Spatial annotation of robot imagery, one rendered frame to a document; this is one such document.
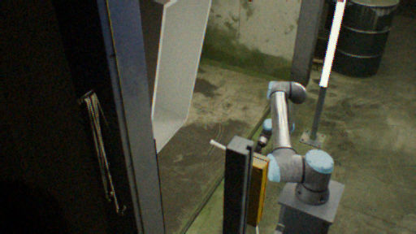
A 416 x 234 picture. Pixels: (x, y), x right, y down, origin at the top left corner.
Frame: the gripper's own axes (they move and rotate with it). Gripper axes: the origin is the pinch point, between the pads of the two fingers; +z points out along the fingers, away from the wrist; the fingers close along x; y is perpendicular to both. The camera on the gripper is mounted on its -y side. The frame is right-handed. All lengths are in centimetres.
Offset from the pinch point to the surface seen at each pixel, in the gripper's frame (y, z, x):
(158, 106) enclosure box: -11, -6, 86
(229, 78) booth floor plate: 88, -112, 71
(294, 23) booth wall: 25, -165, 25
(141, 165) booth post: -140, 68, 29
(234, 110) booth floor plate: 59, -65, 43
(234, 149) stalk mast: -193, 64, -7
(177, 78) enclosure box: -42, -22, 74
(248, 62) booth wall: 84, -139, 60
